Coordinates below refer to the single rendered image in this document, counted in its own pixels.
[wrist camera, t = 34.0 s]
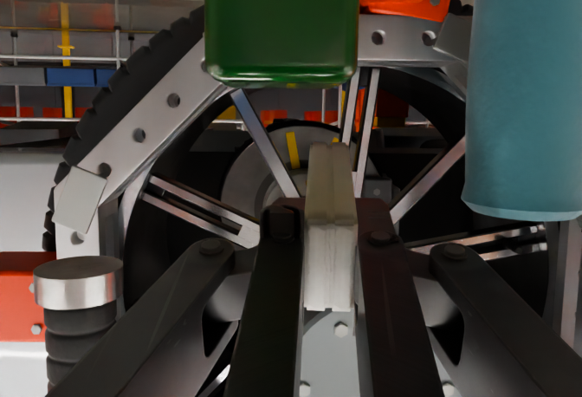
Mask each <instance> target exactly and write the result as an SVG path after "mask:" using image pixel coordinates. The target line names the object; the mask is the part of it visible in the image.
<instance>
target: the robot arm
mask: <svg viewBox="0 0 582 397"><path fill-rule="evenodd" d="M259 228H260V239H259V243H258V245H256V246H253V247H251V248H248V249H244V250H239V251H235V248H234V245H233V244H232V243H231V242H230V241H228V240H225V239H221V238H205V239H203V240H200V241H197V242H196V243H194V244H192V245H191V246H190V247H189V248H188V249H187V250H186V251H185V252H184V253H183V254H182V255H181V256H180V257H179V258H178V259H177V260H176V261H175V262H174V263H173V265H172V266H171V267H170V268H169V269H168V270H167V271H166V272H165V273H164V274H163V275H162V276H161V277H160V278H159V279H158V280H157V281H156V282H155V283H154V284H153V285H152V286H151V287H150V288H149V289H148V290H147V291H146V293H145V294H144V295H143V296H142V297H141V298H140V299H139V300H138V301H137V302H136V303H135V304H134V305H133V306H132V307H131V308H130V309H129V310H128V311H127V312H126V313H125V314H124V315H123V316H122V317H121V318H120V319H119V320H118V321H117V322H116V323H115V324H114V325H113V326H112V327H111V328H110V329H109V330H108V331H107V332H106V333H105V334H104V335H103V336H102V337H101V338H100V339H99V340H98V341H97V342H96V343H95V344H94V345H93V347H92V348H91V349H90V350H89V351H88V352H87V353H86V354H85V355H84V356H83V357H82V358H81V359H80V360H79V361H78V362H77V363H76V364H75V365H74V366H73V367H72V368H71V369H70V370H69V371H68V372H67V374H66V375H65V376H64V377H63V378H62V379H61V380H60V381H59V382H58V383H57V384H56V385H55V386H54V387H53V388H52V389H51V390H50V391H49V392H48V393H47V394H46V395H45V396H44V397H195V396H196V394H197V392H198V390H199V389H200V387H201V386H202V385H203V383H204V381H205V379H206V378H207V376H208V375H209V373H210V371H211V369H213V367H214V365H215V364H216V362H217V360H218V358H219V357H220V355H221V354H222V352H223V351H224V349H225V347H226V346H227V344H228V343H229V341H230V339H231V337H232V336H233V334H234V333H235V332H236V329H237V326H238V320H241V321H240V325H239V329H238V332H237V337H236V343H235V347H234V351H233V355H232V358H231V363H230V369H229V373H228V377H227V381H226V385H225V389H224V392H223V397H300V381H301V351H302V336H303V320H304V307H307V310H321V311H325V308H333V311H348V312H350V311H351V309H354V314H353V332H352V336H355V338H356V350H357V362H358V374H359V397H445V395H444V391H443V386H442V382H441V380H440V376H439V373H438V370H437V364H436V361H435V357H434V354H433V351H434V353H435V354H436V356H437V358H438V360H439V361H440V362H441V363H442V365H443V367H444V369H445V370H446V372H447V373H448V375H449V377H450V379H451V380H452V381H453V383H454V384H455V386H456V388H457V390H458V391H459V393H460V394H461V396H462V397H582V358H581V357H580V356H579V355H578V354H577V353H576V352H575V351H574V350H573V349H572V348H571V347H570V346H569V345H568V344H567V343H566V342H565V341H564V340H563V339H562V338H561V337H560V336H559V335H558V334H557V333H556V332H555V331H554V330H553V329H552V328H551V327H550V326H549V325H548V324H547V323H546V322H545V321H544V320H543V319H542V318H541V317H540V316H539V315H538V314H537V313H536V312H535V311H534V310H533V309H532V308H531V307H530V306H529V305H528V304H527V303H526V302H525V301H524V300H523V299H522V298H521V297H520V296H519V295H518V294H517V293H516V292H515V291H514V290H513V289H512V288H511V287H510V286H509V285H508V284H507V283H506V282H505V280H504V279H503V278H502V277H501V276H500V275H499V274H498V273H497V272H496V271H495V270H494V269H493V268H492V267H491V266H490V265H489V264H488V263H487V262H486V261H485V260H484V259H483V258H482V257H481V256H480V255H479V254H478V253H477V252H476V251H474V250H472V249H471V248H469V247H468V246H465V245H463V244H459V243H457V244H456V243H441V244H436V245H434V246H433V247H431V249H430V254H429V255H427V254H423V253H418V252H415V251H411V250H408V249H406V248H405V247H404V242H403V240H402V238H401V237H400V236H398V235H397V234H396V232H395V230H394V226H393V223H392V219H391V214H390V209H389V206H388V204H386V202H384V200H383V199H381V198H355V196H354V189H353V182H352V168H351V161H350V154H349V147H348V145H346V143H345V142H333V144H332V145H327V143H326V142H313V144H312V145H310V151H309V161H308V171H307V191H306V197H305V198H283V197H279V198H278V199H276V200H275V201H274V202H273V203H272V204H271V205H267V206H266V207H264V208H262V209H261V210H260V212H259ZM432 349H433V350H432Z"/></svg>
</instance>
